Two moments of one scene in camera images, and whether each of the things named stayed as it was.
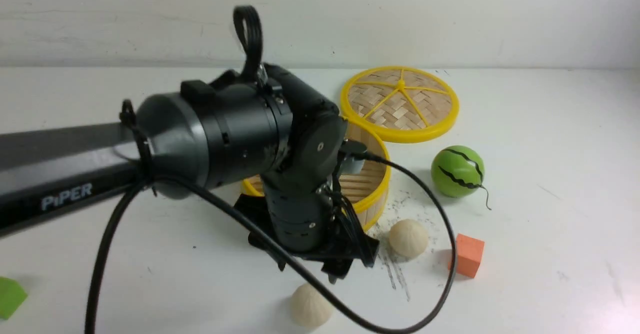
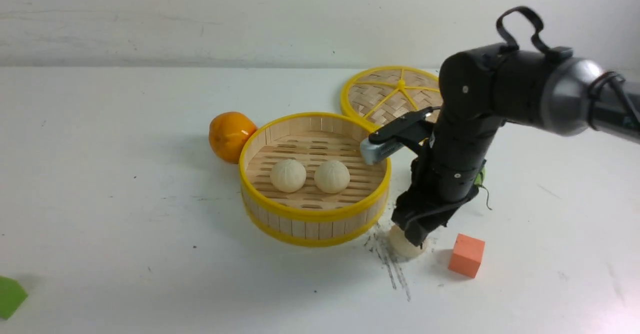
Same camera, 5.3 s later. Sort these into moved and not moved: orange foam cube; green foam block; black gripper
Moved: black gripper
Not moved: green foam block; orange foam cube
